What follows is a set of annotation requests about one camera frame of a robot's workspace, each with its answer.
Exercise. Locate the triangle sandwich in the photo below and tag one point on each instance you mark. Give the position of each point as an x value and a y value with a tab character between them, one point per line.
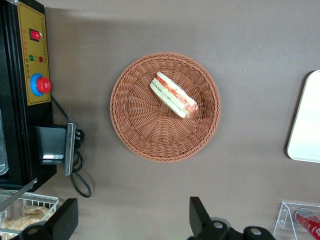
172	96

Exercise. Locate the red rocker power switch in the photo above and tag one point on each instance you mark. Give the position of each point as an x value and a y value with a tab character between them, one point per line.
35	35

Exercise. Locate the black sealing machine yellow panel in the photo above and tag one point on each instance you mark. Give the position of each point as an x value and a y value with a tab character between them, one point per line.
17	112

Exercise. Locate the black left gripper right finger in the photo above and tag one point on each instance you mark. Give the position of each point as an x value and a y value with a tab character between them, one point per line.
198	217

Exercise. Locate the beige plastic serving tray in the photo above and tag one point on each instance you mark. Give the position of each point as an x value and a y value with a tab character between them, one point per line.
306	120

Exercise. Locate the clear acrylic bottle rack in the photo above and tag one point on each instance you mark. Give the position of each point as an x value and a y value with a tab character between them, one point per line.
285	220

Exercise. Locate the red cola bottle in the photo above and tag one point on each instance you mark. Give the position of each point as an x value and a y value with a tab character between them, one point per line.
306	221

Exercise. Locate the clear-wrapped rice cracker pack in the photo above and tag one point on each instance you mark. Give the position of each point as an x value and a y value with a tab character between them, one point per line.
40	212
17	223

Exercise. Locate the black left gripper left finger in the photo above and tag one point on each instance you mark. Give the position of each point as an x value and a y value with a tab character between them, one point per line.
63	220

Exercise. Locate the red emergency stop button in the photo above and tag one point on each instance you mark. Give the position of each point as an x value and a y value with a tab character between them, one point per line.
42	85

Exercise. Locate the round brown wicker basket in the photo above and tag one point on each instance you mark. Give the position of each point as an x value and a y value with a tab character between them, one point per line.
140	125

